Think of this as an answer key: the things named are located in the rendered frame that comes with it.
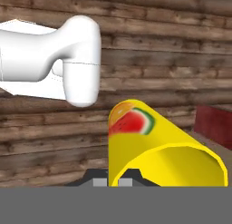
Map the dark red box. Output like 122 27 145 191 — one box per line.
193 104 232 151

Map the yellow cup with fruit print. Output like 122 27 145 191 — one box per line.
107 98 229 188

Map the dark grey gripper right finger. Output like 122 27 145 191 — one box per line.
116 169 161 188

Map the white pitcher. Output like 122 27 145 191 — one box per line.
0 15 102 108

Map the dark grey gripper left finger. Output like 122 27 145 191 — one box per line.
64 169 110 188

